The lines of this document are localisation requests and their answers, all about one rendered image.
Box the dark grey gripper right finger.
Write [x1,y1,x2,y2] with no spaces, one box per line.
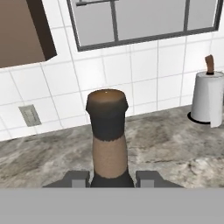
[135,170,185,188]

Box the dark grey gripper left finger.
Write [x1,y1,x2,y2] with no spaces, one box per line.
[42,170,91,188]

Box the brown glass bottle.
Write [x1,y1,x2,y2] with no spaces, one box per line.
[85,88,136,188]

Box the white paper towel roll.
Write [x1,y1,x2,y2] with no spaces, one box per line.
[190,71,224,129]

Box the brown paper towel holder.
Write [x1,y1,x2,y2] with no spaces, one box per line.
[186,54,224,126]

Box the grey framed window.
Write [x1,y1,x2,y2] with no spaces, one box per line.
[66,0,224,53]

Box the grey wall socket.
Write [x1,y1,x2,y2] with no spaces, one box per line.
[17,103,43,128]

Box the brown wall cabinet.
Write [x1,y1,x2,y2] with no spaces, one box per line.
[0,0,58,69]

